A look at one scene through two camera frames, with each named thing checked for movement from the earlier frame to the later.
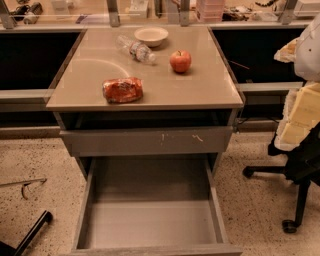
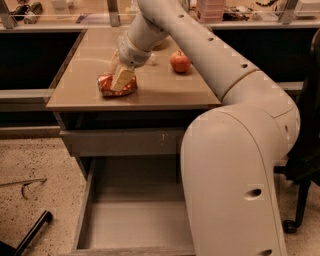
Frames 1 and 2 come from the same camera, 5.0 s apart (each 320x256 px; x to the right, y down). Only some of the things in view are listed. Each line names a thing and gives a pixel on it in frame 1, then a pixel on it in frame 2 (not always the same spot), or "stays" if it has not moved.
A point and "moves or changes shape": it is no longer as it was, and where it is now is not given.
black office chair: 302,166 stays
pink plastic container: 209,11 stays
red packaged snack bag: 123,89 moves or changes shape
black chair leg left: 7,250 stays
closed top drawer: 146,141 stays
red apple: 180,61 stays
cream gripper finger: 287,53 → 114,62
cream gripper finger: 290,135 → 122,78
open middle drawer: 159,205 stays
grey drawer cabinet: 149,110 stays
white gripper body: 309,55 → 130,53
